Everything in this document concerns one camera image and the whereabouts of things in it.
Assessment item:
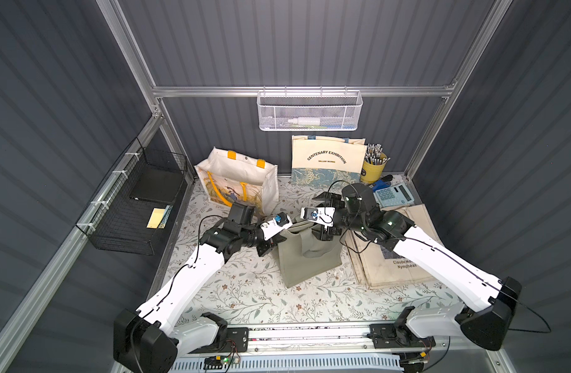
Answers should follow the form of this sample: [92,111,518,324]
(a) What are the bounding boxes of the light blue calculator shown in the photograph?
[374,183,415,208]

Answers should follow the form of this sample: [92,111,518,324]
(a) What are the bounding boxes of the cream tote bag black lettering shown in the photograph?
[292,135,367,188]

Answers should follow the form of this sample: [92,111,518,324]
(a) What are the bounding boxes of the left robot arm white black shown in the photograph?
[112,202,292,372]

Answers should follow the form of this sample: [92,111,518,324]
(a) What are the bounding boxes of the white wire mesh basket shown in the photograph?
[257,89,363,131]

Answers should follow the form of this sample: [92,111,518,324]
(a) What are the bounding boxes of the olive green tote bag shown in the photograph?
[273,217,342,288]

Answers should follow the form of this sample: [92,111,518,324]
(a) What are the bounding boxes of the black wire wall basket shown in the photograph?
[76,140,187,256]

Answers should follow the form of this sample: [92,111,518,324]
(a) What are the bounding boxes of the white tote bag yellow handles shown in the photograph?
[195,148,279,215]

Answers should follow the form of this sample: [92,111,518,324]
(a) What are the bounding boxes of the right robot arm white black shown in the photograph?
[300,183,523,351]

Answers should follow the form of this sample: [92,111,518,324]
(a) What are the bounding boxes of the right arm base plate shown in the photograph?
[367,323,436,349]

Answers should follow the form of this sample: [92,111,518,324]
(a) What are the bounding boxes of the blue stapler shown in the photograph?
[371,174,394,192]

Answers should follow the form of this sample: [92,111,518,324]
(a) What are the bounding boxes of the small green circuit board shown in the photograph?
[202,355,233,371]

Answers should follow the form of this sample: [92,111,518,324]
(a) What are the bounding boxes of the white bottle in basket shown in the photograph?
[288,117,321,127]

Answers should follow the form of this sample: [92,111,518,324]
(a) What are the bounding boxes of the yellow pen holder cup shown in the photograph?
[360,144,390,183]

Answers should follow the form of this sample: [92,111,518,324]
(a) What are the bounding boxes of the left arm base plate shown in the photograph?
[215,326,250,354]

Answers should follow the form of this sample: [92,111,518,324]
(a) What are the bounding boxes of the yellow sticky note pad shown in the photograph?
[146,208,166,229]

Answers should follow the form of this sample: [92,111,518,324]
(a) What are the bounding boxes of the black notebook in basket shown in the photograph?
[129,167,184,204]

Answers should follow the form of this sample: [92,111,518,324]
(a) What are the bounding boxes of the cream canvas bag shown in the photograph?
[345,204,442,290]

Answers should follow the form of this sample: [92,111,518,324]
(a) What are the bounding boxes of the floral table mat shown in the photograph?
[162,176,459,325]

